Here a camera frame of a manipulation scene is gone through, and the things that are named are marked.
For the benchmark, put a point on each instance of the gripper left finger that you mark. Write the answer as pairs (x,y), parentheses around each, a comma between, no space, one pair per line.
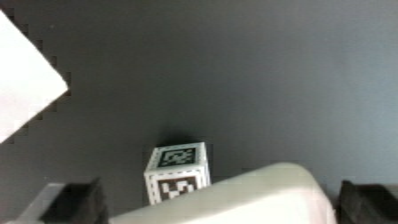
(68,204)

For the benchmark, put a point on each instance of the white part at right edge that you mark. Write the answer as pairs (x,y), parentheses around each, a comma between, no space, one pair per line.
(30,82)

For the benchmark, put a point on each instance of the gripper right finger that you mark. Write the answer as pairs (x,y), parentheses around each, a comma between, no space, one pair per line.
(366,203)

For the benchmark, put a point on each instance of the white tagged cube right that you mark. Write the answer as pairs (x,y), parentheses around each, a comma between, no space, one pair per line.
(176,172)

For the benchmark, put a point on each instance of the white chair back frame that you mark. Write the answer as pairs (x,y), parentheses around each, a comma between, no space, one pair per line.
(270,196)

